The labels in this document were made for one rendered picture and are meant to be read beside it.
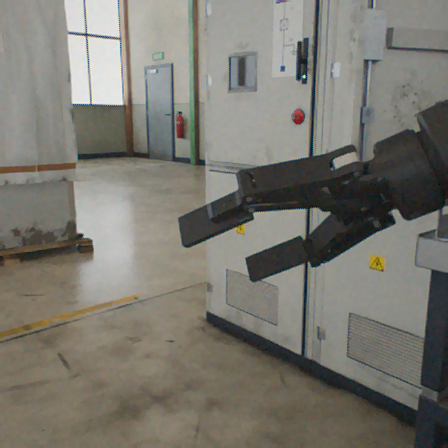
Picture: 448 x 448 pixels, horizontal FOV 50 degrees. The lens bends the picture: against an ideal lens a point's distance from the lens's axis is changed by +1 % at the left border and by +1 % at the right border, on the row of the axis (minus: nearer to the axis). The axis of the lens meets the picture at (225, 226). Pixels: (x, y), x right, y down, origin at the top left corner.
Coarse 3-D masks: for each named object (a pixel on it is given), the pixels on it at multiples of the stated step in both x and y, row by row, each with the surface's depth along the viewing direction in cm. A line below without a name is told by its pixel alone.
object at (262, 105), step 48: (240, 0) 199; (288, 0) 181; (240, 48) 204; (288, 48) 184; (240, 96) 208; (288, 96) 188; (240, 144) 212; (288, 144) 192; (240, 240) 222; (240, 288) 227; (288, 288) 204; (240, 336) 235; (288, 336) 208
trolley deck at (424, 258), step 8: (424, 232) 88; (432, 232) 89; (424, 240) 86; (432, 240) 85; (416, 248) 87; (424, 248) 86; (432, 248) 85; (440, 248) 84; (416, 256) 87; (424, 256) 86; (432, 256) 85; (440, 256) 84; (416, 264) 87; (424, 264) 86; (432, 264) 85; (440, 264) 84
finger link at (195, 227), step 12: (192, 216) 43; (204, 216) 42; (240, 216) 41; (252, 216) 40; (180, 228) 43; (192, 228) 43; (204, 228) 42; (216, 228) 41; (228, 228) 41; (192, 240) 42; (204, 240) 42
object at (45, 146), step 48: (0, 0) 319; (48, 0) 337; (0, 48) 324; (48, 48) 341; (0, 96) 330; (48, 96) 347; (0, 144) 337; (48, 144) 353; (0, 192) 344; (48, 192) 363; (0, 240) 350; (48, 240) 370
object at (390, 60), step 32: (352, 0) 100; (384, 0) 103; (416, 0) 107; (352, 32) 101; (384, 32) 102; (416, 32) 106; (352, 64) 102; (384, 64) 107; (416, 64) 110; (352, 96) 102; (384, 96) 109; (416, 96) 112; (352, 128) 104; (384, 128) 110; (416, 128) 114
